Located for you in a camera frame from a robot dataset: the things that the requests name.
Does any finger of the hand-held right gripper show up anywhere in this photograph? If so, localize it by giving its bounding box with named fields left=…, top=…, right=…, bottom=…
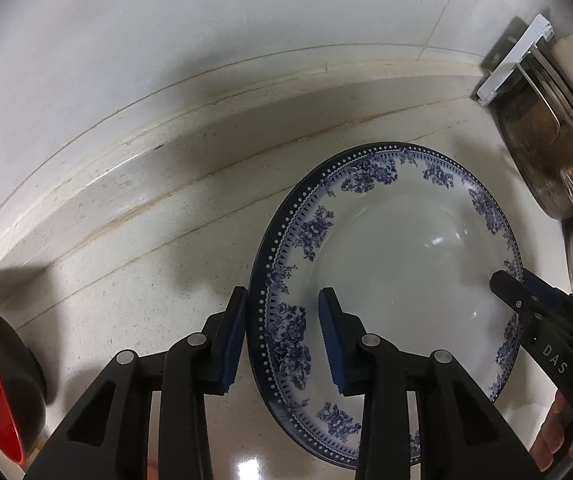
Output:
left=490, top=269, right=548, bottom=344
left=521, top=268, right=573, bottom=342

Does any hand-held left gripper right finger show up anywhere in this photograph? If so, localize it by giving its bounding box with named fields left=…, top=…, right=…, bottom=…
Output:
left=318, top=287, right=535, bottom=480

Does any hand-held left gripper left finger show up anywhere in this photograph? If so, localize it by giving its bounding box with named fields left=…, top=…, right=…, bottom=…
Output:
left=22, top=286, right=248, bottom=480

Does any large blue floral plate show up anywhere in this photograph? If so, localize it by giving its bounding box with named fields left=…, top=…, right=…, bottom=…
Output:
left=246, top=141, right=525, bottom=471

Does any person's right hand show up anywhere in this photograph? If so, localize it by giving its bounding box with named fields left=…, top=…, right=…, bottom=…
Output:
left=529, top=390, right=573, bottom=474

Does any large steel pot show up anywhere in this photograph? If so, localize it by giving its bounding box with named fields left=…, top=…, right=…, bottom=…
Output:
left=497, top=45, right=573, bottom=253

